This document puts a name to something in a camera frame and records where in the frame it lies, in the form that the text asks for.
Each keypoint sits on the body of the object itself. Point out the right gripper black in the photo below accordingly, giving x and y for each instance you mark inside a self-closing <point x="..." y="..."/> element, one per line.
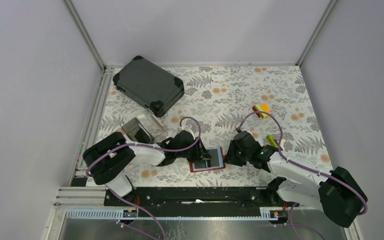
<point x="230" y="155"/>

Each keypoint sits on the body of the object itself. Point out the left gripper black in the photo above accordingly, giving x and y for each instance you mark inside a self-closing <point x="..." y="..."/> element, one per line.
<point x="200" y="153"/>

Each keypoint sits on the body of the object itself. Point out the red leather card holder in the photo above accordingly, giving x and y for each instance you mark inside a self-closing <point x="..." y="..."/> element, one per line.
<point x="216" y="162"/>

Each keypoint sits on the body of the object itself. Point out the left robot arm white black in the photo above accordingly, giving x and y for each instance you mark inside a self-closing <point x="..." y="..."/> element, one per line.
<point x="107" y="159"/>

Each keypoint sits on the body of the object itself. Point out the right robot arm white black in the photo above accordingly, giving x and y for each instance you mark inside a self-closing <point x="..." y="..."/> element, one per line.
<point x="333" y="192"/>

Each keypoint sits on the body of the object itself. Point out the clear acrylic card organizer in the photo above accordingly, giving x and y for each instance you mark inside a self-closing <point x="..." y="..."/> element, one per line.
<point x="145" y="128"/>

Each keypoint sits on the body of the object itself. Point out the orange green sticky note block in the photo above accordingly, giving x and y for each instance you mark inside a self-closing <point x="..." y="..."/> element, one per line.
<point x="261" y="110"/>

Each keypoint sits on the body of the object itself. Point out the dark grey hard case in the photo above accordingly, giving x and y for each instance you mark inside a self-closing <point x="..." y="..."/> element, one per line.
<point x="149" y="85"/>

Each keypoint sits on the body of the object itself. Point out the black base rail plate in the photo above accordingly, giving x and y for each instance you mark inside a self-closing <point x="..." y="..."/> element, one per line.
<point x="196" y="202"/>

